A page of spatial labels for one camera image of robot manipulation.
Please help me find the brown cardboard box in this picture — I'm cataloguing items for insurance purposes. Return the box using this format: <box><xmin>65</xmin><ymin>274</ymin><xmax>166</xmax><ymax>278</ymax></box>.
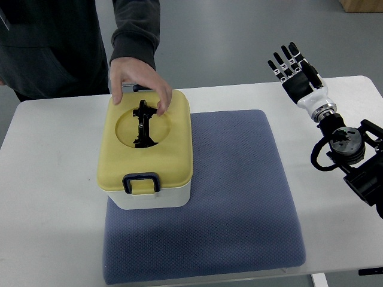
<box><xmin>339</xmin><ymin>0</ymin><xmax>382</xmax><ymax>13</ymax></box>

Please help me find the person's bare hand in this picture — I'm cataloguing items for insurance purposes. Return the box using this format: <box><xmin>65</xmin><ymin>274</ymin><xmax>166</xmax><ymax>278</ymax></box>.
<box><xmin>110</xmin><ymin>57</ymin><xmax>172</xmax><ymax>116</ymax></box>

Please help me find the black table bracket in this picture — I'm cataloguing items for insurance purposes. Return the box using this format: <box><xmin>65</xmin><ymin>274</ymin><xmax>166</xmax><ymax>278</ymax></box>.
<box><xmin>358</xmin><ymin>267</ymin><xmax>383</xmax><ymax>276</ymax></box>

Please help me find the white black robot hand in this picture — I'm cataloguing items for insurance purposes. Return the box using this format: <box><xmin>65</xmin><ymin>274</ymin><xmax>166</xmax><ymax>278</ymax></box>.
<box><xmin>268</xmin><ymin>42</ymin><xmax>337</xmax><ymax>123</ymax></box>

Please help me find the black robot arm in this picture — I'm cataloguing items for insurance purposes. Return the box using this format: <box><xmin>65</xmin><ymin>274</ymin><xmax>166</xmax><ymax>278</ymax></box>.
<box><xmin>310</xmin><ymin>111</ymin><xmax>382</xmax><ymax>216</ymax></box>

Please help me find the dark grey sweater forearm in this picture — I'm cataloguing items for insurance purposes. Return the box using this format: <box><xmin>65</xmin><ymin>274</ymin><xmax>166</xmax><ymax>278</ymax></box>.
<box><xmin>110</xmin><ymin>1</ymin><xmax>160</xmax><ymax>69</ymax></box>

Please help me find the dark grey sweater torso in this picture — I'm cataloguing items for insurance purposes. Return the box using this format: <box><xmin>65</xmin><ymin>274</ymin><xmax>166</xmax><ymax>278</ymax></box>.
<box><xmin>1</xmin><ymin>1</ymin><xmax>108</xmax><ymax>99</ymax></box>

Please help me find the yellow box lid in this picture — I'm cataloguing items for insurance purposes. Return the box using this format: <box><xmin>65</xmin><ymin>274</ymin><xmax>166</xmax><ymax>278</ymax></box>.
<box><xmin>97</xmin><ymin>90</ymin><xmax>193</xmax><ymax>192</ymax></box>

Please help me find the white storage box base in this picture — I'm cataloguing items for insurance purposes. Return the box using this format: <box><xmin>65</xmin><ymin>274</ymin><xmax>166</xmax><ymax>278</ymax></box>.
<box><xmin>105</xmin><ymin>181</ymin><xmax>191</xmax><ymax>210</ymax></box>

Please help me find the blue grey cushion mat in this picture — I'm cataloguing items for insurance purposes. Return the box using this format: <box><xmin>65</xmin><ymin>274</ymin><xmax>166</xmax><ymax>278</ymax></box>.
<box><xmin>103</xmin><ymin>109</ymin><xmax>306</xmax><ymax>285</ymax></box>

